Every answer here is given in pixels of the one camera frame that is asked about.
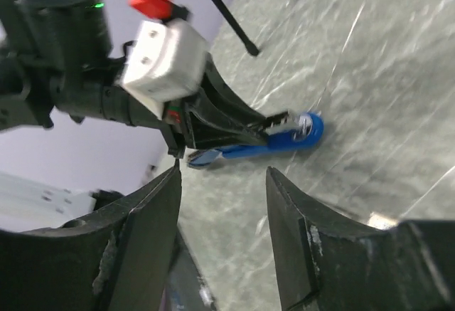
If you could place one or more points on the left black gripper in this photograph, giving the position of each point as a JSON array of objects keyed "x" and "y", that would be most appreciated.
[{"x": 56, "y": 55}]

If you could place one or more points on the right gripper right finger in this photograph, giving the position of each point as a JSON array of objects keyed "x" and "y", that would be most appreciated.
[{"x": 327, "y": 261}]

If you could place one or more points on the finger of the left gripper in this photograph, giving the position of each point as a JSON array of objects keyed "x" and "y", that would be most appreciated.
[{"x": 217, "y": 117}]

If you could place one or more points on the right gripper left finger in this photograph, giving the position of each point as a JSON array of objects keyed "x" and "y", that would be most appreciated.
[{"x": 127, "y": 255}]

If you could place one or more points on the blue black stapler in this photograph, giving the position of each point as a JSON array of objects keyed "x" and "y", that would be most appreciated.
[{"x": 294, "y": 132}]

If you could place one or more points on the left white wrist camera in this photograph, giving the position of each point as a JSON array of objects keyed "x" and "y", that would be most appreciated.
[{"x": 168, "y": 58}]

